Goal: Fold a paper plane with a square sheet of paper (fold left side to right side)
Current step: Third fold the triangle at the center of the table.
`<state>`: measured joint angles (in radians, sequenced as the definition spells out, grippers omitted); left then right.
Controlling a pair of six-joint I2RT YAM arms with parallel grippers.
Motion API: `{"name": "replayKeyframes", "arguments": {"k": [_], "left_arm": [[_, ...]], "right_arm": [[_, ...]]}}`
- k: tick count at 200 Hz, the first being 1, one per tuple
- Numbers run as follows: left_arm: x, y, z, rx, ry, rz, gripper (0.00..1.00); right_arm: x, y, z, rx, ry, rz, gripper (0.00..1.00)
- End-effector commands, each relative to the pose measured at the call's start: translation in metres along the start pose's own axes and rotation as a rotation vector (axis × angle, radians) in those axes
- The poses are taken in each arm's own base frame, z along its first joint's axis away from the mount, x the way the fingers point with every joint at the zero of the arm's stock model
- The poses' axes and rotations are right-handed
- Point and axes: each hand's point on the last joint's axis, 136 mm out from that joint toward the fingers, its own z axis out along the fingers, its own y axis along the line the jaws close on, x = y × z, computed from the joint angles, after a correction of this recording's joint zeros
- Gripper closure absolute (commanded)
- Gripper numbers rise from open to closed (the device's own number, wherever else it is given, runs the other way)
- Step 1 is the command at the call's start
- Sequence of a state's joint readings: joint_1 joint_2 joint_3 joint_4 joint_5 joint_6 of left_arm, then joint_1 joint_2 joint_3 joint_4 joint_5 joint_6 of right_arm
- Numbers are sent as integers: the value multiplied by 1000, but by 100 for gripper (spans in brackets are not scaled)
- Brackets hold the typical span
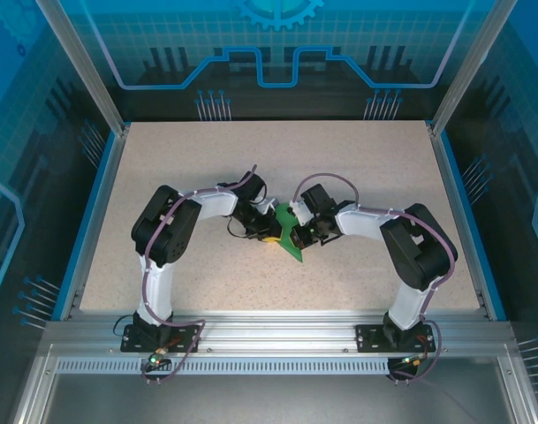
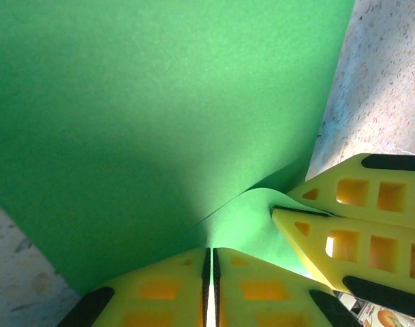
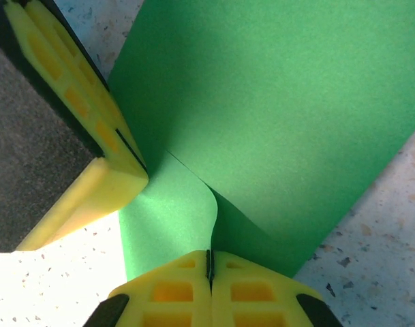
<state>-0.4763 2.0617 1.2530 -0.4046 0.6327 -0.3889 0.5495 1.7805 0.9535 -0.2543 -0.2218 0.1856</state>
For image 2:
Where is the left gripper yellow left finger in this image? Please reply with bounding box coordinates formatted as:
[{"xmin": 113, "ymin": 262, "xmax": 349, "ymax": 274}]
[{"xmin": 57, "ymin": 247, "xmax": 211, "ymax": 327}]

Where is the green square paper sheet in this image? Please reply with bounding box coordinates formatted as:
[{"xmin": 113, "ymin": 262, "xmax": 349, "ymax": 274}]
[{"xmin": 0, "ymin": 0, "xmax": 356, "ymax": 297}]

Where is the white object with orange print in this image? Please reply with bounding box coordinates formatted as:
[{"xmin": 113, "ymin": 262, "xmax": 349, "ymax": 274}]
[{"xmin": 336, "ymin": 291, "xmax": 415, "ymax": 327}]

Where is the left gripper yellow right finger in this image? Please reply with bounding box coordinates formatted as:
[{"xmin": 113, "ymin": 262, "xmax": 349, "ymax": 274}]
[{"xmin": 213, "ymin": 247, "xmax": 361, "ymax": 327}]

